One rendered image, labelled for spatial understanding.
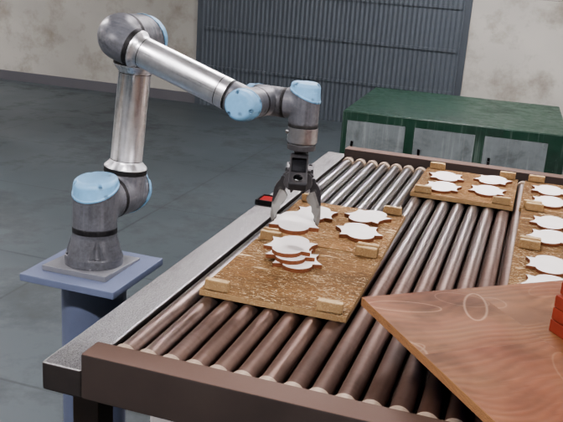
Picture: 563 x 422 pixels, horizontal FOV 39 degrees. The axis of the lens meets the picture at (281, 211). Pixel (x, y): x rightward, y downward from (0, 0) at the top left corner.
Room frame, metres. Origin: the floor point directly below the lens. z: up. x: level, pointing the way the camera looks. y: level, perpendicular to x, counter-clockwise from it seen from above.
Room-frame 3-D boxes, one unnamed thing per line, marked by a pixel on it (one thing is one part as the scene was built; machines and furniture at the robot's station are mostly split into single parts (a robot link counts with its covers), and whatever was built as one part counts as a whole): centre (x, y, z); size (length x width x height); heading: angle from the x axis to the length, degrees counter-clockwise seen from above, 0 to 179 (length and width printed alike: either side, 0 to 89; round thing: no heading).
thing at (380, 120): (6.45, -1.39, 0.33); 1.64 x 1.50 x 0.65; 75
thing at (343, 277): (1.83, -0.05, 0.93); 0.41 x 0.35 x 0.02; 164
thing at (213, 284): (1.68, 0.13, 0.95); 0.06 x 0.02 x 0.03; 74
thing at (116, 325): (2.31, 0.09, 0.88); 2.08 x 0.09 x 0.06; 163
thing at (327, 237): (2.23, -0.17, 0.93); 0.41 x 0.35 x 0.02; 164
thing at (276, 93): (1.95, 0.06, 1.34); 0.11 x 0.11 x 0.08; 71
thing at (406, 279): (2.16, -0.41, 0.90); 1.95 x 0.05 x 0.05; 163
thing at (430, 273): (2.15, -0.46, 0.90); 1.95 x 0.05 x 0.05; 163
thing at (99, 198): (1.96, 0.48, 1.05); 0.13 x 0.12 x 0.14; 161
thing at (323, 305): (1.61, -0.12, 0.95); 0.06 x 0.02 x 0.03; 74
